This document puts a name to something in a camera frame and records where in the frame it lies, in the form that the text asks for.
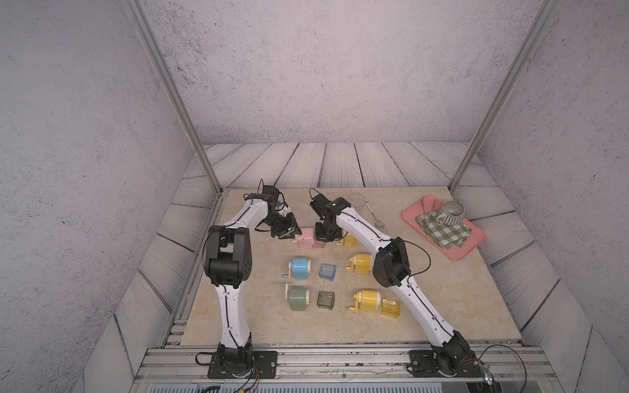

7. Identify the striped ceramic mug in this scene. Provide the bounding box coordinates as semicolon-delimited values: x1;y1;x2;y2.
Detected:
436;201;465;226

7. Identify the clear plastic cup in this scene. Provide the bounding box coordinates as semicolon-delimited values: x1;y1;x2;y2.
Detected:
347;193;366;215

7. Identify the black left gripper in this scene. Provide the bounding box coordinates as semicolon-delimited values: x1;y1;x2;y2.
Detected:
262;212;303;239

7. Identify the metal spoon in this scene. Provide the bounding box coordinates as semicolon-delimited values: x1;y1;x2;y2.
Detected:
365;201;385;229

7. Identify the green checkered cloth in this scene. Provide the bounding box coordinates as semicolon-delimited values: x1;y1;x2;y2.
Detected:
415;211;472;249

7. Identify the aluminium frame post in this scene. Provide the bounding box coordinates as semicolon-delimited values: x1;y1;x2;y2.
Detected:
448;0;560;193
122;0;222;195

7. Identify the green pencil sharpener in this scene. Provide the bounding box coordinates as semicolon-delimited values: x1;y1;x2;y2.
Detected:
284;284;310;311

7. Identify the aluminium front rail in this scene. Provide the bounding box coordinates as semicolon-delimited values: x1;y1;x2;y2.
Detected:
131;342;563;392

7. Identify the yellow sharpener row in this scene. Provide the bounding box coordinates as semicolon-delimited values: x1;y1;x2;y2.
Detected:
349;290;382;312
337;234;359;248
346;253;373;275

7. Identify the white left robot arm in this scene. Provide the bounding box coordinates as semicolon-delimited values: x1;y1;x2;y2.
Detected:
203;185;301;374

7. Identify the pink pencil sharpener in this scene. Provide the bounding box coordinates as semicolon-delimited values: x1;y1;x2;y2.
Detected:
295;228;316;249

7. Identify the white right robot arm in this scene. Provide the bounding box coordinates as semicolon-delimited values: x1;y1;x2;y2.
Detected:
310;193;476;377

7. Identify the pink serving tray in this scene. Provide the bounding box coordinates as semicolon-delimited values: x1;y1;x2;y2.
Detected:
401;195;486;260

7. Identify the yellow sharpener bottom row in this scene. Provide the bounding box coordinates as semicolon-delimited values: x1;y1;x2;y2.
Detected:
349;290;382;312

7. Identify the green transparent sharpener tray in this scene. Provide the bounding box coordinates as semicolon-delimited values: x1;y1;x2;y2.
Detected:
316;291;335;310

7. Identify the blue pencil sharpener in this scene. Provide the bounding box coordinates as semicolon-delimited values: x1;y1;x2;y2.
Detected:
283;257;312;280

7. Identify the left aluminium frame post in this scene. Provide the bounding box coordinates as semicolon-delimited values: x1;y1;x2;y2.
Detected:
122;0;222;195

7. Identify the yellow sharpener middle row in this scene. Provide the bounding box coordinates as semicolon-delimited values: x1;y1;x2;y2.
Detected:
346;253;373;275

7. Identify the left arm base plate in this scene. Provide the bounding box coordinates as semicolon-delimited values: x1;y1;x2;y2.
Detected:
207;348;278;379

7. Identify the blue transparent sharpener tray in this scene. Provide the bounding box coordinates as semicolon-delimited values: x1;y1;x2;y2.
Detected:
319;264;337;282

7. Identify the yellow transparent tray bottom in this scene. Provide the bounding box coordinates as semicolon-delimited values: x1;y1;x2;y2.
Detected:
380;299;401;319

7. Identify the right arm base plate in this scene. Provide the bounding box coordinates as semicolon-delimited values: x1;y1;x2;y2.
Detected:
406;350;484;378

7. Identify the yellow sharpener top row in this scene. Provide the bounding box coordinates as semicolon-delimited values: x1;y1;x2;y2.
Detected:
337;234;359;248

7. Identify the right aluminium frame post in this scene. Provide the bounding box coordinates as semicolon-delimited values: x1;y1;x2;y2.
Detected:
448;0;560;193

